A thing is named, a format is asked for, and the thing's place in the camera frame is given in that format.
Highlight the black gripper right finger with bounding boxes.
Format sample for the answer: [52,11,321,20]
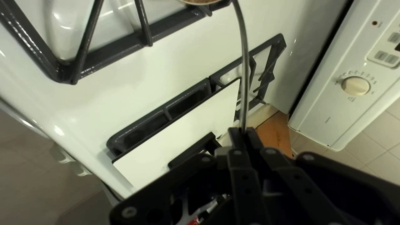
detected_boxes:
[244,126,400,225]

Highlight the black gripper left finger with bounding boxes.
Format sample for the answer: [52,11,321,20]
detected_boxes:
[109,126,267,225]

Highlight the metal fork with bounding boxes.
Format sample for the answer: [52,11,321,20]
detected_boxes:
[229,0,251,131]

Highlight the white cutting board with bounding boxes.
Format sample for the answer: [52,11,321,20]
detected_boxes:
[111,78,243,197]

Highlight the white gas stove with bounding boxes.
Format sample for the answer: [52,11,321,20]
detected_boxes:
[0,0,400,201]

